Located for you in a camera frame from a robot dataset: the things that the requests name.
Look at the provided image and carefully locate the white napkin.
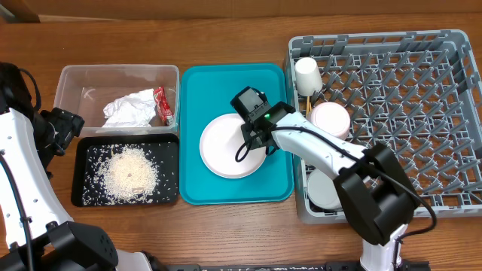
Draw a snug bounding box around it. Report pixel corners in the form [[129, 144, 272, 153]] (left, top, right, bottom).
[[102, 89, 156, 128]]

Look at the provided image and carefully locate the grey dishwasher rack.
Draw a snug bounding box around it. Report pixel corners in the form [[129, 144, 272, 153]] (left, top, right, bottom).
[[285, 29, 481, 218]]

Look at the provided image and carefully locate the pink bowl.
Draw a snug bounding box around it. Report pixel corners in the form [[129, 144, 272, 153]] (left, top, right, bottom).
[[307, 102, 351, 140]]

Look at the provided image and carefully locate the black tray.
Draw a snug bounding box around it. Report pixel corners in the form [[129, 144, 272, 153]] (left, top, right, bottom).
[[71, 133, 179, 207]]

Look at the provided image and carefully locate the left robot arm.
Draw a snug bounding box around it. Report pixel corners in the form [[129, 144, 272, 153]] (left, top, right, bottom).
[[1, 62, 159, 270]]

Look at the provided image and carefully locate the clear plastic bin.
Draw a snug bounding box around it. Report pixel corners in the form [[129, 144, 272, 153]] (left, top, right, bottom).
[[53, 64, 180, 137]]

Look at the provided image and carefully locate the white rice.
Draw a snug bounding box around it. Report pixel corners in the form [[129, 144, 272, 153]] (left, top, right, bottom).
[[81, 142, 178, 206]]

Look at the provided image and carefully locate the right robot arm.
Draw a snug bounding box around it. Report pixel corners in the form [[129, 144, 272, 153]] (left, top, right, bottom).
[[230, 87, 420, 270]]

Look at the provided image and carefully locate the white cup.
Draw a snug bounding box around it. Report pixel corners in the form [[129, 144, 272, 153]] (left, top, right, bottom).
[[294, 57, 323, 96]]

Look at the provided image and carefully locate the wooden chopstick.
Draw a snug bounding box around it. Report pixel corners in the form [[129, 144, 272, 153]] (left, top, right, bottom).
[[306, 96, 312, 116]]

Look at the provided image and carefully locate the teal serving tray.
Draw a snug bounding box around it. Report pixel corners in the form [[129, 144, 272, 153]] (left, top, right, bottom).
[[178, 63, 294, 205]]

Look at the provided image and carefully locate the grey bowl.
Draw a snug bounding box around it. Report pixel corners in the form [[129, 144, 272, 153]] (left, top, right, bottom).
[[307, 169, 342, 210]]

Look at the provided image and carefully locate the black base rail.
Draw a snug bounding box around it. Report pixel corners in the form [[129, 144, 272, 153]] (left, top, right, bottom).
[[161, 260, 430, 271]]

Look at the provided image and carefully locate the white plate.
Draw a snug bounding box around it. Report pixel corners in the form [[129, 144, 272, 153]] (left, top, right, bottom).
[[200, 113, 266, 178]]

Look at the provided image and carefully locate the red sauce packet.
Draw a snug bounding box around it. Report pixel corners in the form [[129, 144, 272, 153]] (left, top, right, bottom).
[[154, 87, 176, 126]]

